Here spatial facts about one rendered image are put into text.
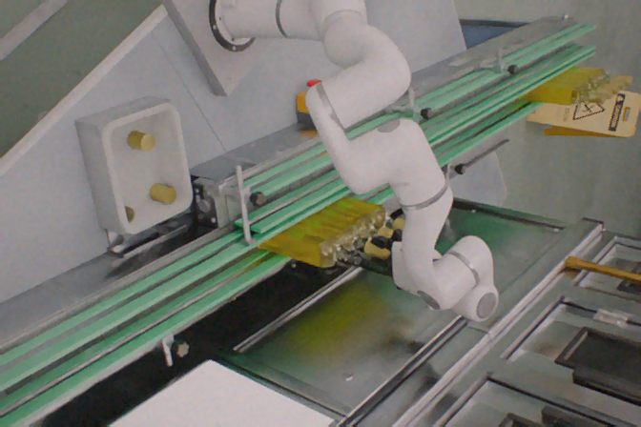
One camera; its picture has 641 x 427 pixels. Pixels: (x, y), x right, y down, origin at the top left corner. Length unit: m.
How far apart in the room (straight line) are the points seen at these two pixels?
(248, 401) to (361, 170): 0.47
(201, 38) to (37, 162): 0.42
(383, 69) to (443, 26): 1.21
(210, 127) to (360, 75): 0.57
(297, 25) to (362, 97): 0.35
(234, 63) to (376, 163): 0.60
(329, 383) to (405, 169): 0.44
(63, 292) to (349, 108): 0.63
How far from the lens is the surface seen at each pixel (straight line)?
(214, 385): 1.41
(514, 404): 1.40
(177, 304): 1.50
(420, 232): 1.21
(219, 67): 1.63
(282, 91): 1.82
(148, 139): 1.49
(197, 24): 1.58
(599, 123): 4.77
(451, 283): 1.26
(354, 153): 1.15
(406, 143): 1.14
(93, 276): 1.47
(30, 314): 1.40
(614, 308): 1.65
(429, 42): 2.33
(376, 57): 1.19
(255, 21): 1.56
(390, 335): 1.49
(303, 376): 1.40
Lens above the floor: 1.98
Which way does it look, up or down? 37 degrees down
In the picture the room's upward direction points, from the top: 105 degrees clockwise
